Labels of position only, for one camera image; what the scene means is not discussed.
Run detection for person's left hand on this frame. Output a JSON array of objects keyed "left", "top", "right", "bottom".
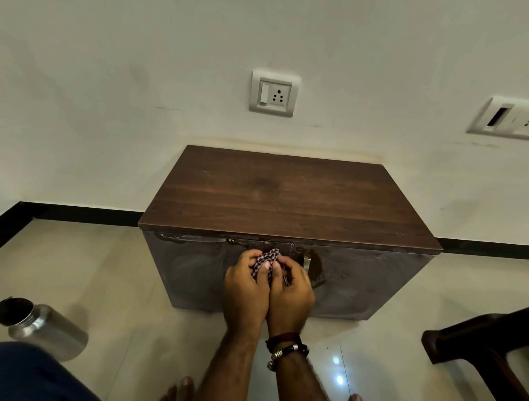
[{"left": 223, "top": 248, "right": 272, "bottom": 338}]

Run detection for person's right hand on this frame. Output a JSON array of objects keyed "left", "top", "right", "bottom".
[{"left": 266, "top": 256, "right": 316, "bottom": 338}]

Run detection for checkered maroon white cloth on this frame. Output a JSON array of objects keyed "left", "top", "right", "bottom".
[{"left": 251, "top": 247, "right": 290, "bottom": 286}]

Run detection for brown wooden cabinet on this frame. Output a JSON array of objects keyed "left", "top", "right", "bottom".
[{"left": 138, "top": 144, "right": 444, "bottom": 321}]

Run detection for person's left forearm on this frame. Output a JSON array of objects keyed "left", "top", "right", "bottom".
[{"left": 194, "top": 330, "right": 259, "bottom": 401}]

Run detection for person's dark trousers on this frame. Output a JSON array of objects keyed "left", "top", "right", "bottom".
[{"left": 0, "top": 342, "right": 102, "bottom": 401}]

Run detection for steel water bottle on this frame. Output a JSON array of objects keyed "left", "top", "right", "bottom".
[{"left": 0, "top": 296, "right": 89, "bottom": 363}]

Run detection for brown plastic stool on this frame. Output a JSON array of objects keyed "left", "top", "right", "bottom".
[{"left": 420, "top": 307, "right": 529, "bottom": 401}]

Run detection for small white socket panel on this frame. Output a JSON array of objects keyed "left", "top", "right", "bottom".
[{"left": 249, "top": 68, "right": 301, "bottom": 118}]

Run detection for maroon thread bracelet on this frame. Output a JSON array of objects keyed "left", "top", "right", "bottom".
[{"left": 265, "top": 332, "right": 303, "bottom": 353}]

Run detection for black silver bracelet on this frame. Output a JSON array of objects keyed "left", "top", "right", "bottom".
[{"left": 267, "top": 343, "right": 310, "bottom": 372}]

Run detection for wide white switch panel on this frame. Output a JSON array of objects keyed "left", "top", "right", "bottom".
[{"left": 466, "top": 96, "right": 529, "bottom": 140}]

